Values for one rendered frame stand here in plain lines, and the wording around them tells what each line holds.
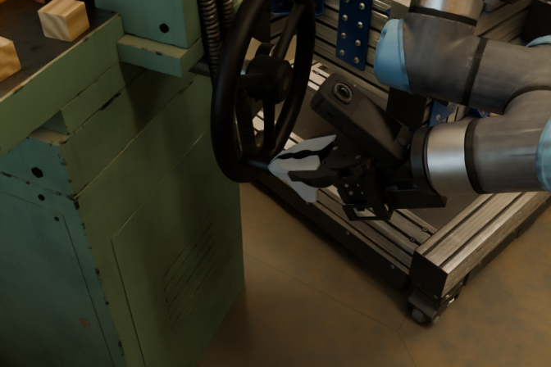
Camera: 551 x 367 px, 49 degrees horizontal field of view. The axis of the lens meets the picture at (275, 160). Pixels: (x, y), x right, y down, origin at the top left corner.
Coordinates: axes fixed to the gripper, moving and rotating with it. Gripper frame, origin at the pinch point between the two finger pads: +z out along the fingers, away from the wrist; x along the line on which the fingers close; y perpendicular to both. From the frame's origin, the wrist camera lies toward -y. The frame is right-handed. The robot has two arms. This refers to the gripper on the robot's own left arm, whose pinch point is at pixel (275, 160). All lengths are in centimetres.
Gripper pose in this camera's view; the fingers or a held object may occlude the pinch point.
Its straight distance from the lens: 73.6
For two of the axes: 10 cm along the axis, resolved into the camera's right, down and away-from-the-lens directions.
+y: 4.5, 7.5, 4.8
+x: 4.2, -6.5, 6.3
